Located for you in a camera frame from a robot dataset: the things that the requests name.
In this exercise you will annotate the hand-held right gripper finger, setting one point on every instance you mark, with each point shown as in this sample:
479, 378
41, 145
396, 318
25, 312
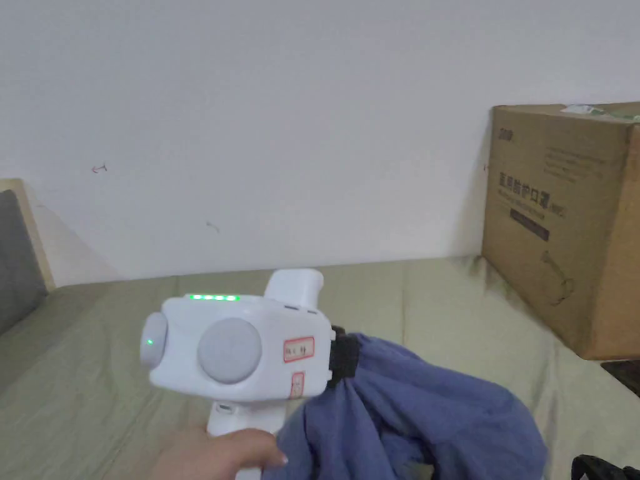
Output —
605, 470

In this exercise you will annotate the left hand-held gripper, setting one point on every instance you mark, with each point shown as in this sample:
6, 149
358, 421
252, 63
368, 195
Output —
230, 350

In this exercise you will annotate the blue garment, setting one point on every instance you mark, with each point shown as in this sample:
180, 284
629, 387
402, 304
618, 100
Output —
425, 420

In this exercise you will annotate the person's left hand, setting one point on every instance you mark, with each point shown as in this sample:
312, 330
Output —
210, 457

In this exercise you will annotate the bed with pale green sheet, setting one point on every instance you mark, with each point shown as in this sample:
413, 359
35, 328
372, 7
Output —
75, 390

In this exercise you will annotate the wooden headboard with grey pad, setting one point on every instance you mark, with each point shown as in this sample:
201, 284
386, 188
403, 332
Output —
15, 260

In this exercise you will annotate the brown cardboard carton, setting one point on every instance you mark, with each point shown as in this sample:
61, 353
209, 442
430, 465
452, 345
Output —
555, 225

